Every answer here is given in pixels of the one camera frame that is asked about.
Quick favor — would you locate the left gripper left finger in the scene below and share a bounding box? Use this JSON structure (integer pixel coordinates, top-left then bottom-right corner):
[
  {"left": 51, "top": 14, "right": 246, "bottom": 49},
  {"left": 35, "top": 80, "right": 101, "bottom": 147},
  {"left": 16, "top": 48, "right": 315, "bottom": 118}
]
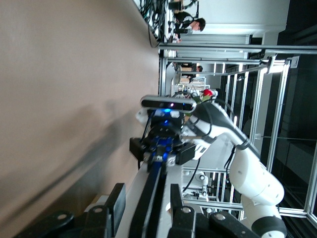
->
[{"left": 80, "top": 183, "right": 126, "bottom": 238}]

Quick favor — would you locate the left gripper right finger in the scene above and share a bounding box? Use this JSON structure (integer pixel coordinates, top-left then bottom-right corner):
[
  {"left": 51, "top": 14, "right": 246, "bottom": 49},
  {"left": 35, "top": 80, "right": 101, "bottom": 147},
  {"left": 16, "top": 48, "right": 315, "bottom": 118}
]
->
[{"left": 167, "top": 183, "right": 198, "bottom": 238}]

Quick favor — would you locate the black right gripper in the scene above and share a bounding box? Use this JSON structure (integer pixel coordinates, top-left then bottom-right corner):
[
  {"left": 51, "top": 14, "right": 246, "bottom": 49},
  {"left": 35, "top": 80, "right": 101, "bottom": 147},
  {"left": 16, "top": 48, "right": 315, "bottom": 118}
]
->
[{"left": 129, "top": 111, "right": 198, "bottom": 172}]

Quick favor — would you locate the black metal drawer handle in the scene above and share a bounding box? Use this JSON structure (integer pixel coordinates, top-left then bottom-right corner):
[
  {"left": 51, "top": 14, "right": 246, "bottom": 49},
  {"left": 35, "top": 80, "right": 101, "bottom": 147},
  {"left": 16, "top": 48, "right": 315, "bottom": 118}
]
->
[{"left": 127, "top": 158, "right": 167, "bottom": 238}]

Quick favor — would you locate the white-fronted wooden drawer with handle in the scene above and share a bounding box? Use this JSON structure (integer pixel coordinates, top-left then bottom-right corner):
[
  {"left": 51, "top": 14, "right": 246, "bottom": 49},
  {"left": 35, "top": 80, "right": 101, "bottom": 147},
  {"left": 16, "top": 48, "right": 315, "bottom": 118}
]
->
[{"left": 115, "top": 161, "right": 185, "bottom": 238}]

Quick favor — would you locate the person with dark hair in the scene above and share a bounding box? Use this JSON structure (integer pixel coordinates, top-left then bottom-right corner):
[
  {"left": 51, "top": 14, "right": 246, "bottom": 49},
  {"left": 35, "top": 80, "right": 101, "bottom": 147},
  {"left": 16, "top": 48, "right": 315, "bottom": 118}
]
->
[{"left": 189, "top": 64, "right": 204, "bottom": 82}]

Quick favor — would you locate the person with glasses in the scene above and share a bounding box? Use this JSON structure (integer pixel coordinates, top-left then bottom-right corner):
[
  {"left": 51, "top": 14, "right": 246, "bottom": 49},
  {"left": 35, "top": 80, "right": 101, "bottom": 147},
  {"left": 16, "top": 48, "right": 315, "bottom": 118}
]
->
[{"left": 173, "top": 11, "right": 207, "bottom": 43}]

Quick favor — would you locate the brown table cover sheet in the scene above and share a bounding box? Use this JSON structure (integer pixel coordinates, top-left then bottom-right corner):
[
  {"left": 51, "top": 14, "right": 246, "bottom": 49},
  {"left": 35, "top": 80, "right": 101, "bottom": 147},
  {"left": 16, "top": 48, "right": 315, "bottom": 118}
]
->
[{"left": 0, "top": 0, "right": 160, "bottom": 238}]

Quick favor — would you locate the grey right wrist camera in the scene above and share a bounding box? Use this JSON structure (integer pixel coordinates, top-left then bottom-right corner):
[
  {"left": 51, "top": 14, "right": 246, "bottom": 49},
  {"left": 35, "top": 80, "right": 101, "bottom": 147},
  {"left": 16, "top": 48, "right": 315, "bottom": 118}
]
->
[{"left": 140, "top": 95, "right": 198, "bottom": 114}]

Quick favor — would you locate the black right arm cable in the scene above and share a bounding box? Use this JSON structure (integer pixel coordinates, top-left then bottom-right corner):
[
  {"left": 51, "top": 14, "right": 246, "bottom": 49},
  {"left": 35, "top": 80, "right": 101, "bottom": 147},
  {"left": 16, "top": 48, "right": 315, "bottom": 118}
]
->
[{"left": 224, "top": 145, "right": 237, "bottom": 174}]

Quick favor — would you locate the aluminium profile frame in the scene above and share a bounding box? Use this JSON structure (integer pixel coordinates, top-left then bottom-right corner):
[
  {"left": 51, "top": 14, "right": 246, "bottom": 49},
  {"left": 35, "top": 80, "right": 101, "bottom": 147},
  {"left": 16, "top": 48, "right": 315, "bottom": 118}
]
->
[{"left": 158, "top": 42, "right": 317, "bottom": 219}]

